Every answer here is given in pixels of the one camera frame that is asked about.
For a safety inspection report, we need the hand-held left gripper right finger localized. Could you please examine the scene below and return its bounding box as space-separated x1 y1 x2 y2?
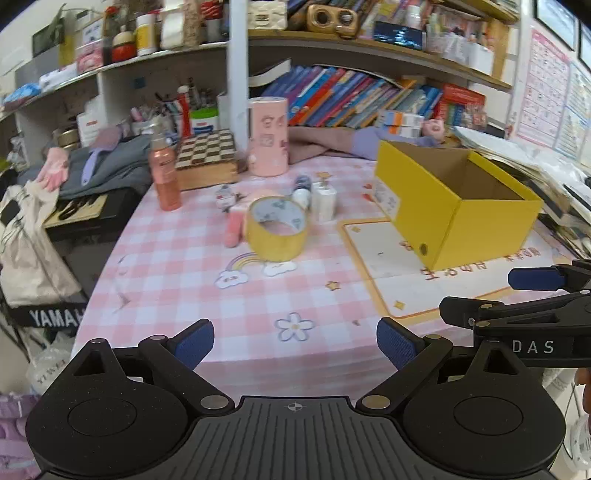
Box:
355 318 542 415

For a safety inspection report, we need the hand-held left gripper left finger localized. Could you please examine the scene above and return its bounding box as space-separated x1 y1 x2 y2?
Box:
71 318 236 415

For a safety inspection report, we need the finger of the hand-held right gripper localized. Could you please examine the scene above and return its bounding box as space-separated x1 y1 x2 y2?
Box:
508 261 591 292
438 291 591 329

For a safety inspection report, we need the yellow cardboard box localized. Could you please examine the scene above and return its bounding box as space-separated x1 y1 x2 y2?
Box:
374 141 544 271

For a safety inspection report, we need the pink tube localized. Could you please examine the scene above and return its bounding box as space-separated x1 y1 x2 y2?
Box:
223 204 247 248

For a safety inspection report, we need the yellow tape roll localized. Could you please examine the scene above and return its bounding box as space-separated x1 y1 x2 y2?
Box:
245 196 309 263

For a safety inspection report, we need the small white carton red label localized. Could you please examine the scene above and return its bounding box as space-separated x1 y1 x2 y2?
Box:
215 185 243 212

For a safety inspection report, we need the white charger plug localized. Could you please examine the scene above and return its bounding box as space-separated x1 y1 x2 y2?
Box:
310 181 338 224

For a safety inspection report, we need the small blue white bottle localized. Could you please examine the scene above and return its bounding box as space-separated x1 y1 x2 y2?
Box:
292 174 312 209

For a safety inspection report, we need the white container green lid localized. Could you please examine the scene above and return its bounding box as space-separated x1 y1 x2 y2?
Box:
190 107 219 136

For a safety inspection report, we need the pink checked tablecloth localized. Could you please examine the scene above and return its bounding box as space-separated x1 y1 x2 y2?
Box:
76 134 591 398

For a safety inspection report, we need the stack of papers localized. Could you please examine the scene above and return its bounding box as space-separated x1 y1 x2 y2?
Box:
455 124 591 259

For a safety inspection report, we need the white plastic bag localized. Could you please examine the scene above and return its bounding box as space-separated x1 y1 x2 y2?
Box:
28 332 77 395

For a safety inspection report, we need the black electronic keyboard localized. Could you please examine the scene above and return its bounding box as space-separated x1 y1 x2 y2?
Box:
9 187 139 329

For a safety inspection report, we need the rose pink spray bottle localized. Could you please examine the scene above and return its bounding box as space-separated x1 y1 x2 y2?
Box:
148 122 182 212

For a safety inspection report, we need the beige printed card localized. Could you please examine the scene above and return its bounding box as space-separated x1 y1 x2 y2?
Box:
44 194 109 229

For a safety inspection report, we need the pink pig toy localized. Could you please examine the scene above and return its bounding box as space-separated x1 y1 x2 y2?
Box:
422 117 446 141

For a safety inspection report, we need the white orange small carton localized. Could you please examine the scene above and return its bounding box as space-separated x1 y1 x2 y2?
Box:
375 122 422 139
381 109 424 127

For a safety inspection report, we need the wooden chessboard box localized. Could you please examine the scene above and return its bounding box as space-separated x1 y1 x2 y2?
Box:
174 129 239 191

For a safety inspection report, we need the lilac cloth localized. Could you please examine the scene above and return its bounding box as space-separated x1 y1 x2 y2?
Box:
353 127 441 160

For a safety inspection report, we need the white tote bag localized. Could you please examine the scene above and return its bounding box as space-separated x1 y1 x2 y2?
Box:
0 181 84 309

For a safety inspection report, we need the grey cloth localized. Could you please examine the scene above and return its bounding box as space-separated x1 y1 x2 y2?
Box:
58 135 155 200

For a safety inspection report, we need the pink cylindrical holder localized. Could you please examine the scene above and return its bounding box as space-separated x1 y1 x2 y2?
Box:
248 97 291 177

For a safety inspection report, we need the pink glove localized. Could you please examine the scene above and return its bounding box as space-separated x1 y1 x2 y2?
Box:
36 147 70 190

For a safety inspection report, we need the bunch of pens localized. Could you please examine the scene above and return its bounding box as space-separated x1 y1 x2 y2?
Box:
129 85 218 137

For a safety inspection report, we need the white box red label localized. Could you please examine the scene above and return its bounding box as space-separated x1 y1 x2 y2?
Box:
76 99 109 146

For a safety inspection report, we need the row of colourful books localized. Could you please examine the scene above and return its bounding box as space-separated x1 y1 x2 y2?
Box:
261 65 488 130

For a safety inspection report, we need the white wooden shelf unit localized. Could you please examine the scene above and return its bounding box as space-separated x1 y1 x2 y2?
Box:
0 0 522 155

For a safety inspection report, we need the dark display device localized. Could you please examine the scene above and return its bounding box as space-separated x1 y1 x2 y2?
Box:
373 21 424 51

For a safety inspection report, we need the black-covered book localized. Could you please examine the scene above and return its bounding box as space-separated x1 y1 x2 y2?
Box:
249 58 291 88

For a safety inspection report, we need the red round jar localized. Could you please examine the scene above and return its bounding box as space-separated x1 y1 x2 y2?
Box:
112 25 138 63

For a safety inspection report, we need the pink cartoon box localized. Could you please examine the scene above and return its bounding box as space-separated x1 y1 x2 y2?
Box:
76 39 105 72

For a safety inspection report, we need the blue wet wipes pack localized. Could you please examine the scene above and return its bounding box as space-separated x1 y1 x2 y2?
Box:
2 83 42 104

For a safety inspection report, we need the white bottle yellow label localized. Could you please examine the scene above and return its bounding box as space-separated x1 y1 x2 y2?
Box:
135 13 162 56

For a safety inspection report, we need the brown retro radio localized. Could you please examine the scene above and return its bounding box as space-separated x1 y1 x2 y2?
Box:
305 4 363 38

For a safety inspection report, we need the white quilted bag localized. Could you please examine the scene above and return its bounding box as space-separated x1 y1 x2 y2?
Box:
247 0 289 31

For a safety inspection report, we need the wall poster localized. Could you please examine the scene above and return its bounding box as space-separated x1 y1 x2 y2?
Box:
515 23 591 162

